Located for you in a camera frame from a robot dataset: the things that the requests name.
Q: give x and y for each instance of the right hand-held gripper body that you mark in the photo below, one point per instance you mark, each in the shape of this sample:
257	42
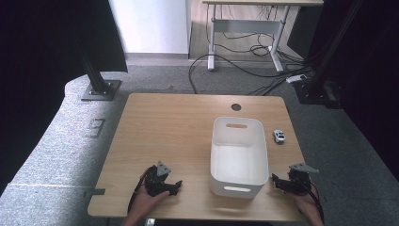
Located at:
299	183

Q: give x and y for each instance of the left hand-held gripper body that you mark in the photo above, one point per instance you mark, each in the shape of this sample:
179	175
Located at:
154	182

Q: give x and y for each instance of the silver toy car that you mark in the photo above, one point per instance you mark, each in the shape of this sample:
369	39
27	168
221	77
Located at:
279	136

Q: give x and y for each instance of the white plastic basket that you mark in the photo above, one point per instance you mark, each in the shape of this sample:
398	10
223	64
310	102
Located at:
238	160

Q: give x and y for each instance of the person's right hand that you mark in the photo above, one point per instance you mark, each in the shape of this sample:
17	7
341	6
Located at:
306	202

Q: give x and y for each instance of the person's left hand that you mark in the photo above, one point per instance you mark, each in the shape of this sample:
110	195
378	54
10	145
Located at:
144	201

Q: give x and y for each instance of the grey table foot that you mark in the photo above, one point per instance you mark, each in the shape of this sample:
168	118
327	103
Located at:
95	191

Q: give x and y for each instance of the round dark table grommet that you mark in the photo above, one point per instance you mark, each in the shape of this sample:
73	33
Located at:
236	107

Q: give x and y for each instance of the white power strip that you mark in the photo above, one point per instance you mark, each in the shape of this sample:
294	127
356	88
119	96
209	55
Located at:
296	78

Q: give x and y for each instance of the black curtain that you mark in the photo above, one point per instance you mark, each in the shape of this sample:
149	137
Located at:
37	62
376	62

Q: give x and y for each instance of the white-legged desk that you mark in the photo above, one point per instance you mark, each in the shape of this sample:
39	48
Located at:
244	26

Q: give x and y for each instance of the white panel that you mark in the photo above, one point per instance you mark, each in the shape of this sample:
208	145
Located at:
150	25

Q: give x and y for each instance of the grey floor outlet frame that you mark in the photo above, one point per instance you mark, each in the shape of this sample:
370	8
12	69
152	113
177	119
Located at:
96	128

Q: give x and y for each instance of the black metal stand with base plate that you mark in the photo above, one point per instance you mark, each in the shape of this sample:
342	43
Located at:
95	80

